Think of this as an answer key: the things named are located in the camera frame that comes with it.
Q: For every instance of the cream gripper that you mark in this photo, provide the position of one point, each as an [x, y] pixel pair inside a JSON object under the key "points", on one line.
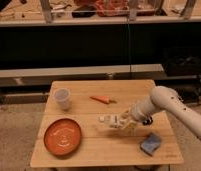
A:
{"points": [[127, 122]]}

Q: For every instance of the white lotion bottle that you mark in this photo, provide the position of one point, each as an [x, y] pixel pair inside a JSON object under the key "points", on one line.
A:
{"points": [[112, 121]]}

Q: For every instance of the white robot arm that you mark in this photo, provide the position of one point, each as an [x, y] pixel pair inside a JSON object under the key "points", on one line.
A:
{"points": [[162, 98]]}

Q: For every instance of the black rectangular box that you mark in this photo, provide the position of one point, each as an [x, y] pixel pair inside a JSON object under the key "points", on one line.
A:
{"points": [[149, 121]]}

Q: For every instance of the blue sponge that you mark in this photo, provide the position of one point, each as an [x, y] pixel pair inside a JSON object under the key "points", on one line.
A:
{"points": [[150, 144]]}

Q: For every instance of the orange carrot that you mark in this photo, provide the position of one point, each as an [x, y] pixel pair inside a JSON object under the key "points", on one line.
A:
{"points": [[103, 99]]}

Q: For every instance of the wooden folding table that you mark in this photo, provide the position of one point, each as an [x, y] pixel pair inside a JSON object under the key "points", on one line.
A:
{"points": [[102, 146]]}

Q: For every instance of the orange plate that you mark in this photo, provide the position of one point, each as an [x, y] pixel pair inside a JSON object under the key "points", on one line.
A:
{"points": [[62, 137]]}

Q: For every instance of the clear plastic cup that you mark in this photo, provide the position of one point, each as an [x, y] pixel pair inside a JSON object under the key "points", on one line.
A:
{"points": [[62, 98]]}

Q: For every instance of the cluttered background shelf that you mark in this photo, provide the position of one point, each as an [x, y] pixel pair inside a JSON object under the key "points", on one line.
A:
{"points": [[14, 13]]}

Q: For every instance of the grey metal bench rail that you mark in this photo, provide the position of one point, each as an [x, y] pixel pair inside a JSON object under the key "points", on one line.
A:
{"points": [[44, 76]]}

